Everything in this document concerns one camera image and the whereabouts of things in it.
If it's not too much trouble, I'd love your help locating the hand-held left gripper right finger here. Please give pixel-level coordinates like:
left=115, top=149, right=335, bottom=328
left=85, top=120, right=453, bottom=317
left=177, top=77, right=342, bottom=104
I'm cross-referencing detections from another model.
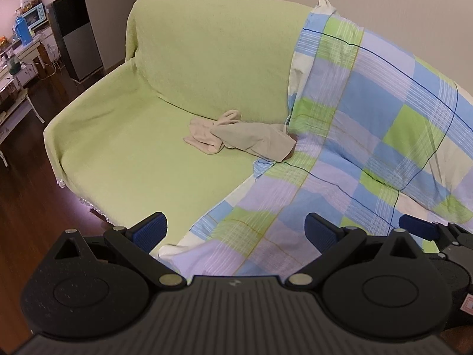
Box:
left=285, top=213, right=425, bottom=290

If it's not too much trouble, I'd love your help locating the white power cable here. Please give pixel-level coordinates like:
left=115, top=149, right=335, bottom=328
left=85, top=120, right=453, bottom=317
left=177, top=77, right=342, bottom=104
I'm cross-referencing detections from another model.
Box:
left=35, top=46, right=66, bottom=79

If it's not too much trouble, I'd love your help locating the green covered sofa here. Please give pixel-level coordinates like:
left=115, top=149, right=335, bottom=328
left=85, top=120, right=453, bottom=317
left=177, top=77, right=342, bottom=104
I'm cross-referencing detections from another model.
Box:
left=43, top=0, right=322, bottom=259

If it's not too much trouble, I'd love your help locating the tan garment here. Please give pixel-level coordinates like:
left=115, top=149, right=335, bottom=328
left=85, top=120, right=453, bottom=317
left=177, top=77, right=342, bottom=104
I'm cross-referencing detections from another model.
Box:
left=212, top=120, right=296, bottom=162

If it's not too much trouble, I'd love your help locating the light beige garment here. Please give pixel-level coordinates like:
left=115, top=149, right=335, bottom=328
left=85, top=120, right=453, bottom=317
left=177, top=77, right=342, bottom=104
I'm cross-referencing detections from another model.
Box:
left=184, top=110, right=242, bottom=155

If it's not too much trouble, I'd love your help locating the black grey refrigerator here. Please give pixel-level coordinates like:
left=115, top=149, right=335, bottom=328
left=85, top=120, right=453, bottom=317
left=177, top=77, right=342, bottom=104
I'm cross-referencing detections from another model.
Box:
left=48, top=0, right=104, bottom=82

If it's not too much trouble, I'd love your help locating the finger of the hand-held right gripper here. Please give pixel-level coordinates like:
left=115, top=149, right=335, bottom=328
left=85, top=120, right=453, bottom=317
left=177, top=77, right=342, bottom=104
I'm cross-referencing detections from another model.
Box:
left=398, top=214, right=473, bottom=254

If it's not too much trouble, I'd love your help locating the blue thermos jug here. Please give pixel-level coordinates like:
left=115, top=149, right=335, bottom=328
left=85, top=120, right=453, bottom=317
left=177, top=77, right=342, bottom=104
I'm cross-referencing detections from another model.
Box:
left=14, top=17, right=30, bottom=44

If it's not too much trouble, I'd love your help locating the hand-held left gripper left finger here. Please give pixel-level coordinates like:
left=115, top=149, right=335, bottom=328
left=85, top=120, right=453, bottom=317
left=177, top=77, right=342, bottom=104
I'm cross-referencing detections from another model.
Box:
left=48, top=212, right=186, bottom=291

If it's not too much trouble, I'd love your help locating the white sideboard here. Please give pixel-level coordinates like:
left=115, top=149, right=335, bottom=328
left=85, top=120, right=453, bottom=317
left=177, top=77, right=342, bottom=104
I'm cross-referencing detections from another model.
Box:
left=15, top=26, right=61, bottom=79

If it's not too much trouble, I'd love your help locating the checked bedsheet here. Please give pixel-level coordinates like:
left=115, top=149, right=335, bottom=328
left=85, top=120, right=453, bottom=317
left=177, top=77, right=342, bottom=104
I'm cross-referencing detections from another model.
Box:
left=159, top=0, right=473, bottom=278

